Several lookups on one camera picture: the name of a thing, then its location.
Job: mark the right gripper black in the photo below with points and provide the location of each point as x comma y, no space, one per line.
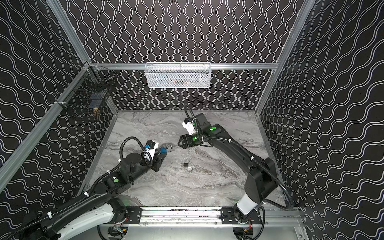
184,140

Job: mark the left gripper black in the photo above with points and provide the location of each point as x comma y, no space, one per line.
159,158

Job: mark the blue padlock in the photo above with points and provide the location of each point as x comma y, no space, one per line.
165,149

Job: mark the black padlock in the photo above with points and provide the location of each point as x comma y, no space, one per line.
187,167

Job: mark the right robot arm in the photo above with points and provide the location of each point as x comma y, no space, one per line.
270,177

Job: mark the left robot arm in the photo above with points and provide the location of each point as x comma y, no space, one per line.
100,204

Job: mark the items in white basket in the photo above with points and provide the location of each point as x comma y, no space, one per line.
182,83

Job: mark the brass padlock in basket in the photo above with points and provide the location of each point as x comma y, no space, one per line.
96,112

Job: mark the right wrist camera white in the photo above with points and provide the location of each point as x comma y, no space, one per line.
190,126

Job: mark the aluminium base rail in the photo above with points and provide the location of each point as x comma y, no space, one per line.
207,217

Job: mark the white mesh wall basket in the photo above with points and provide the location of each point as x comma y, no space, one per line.
183,70

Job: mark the black wire wall basket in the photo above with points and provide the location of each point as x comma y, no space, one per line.
92,91

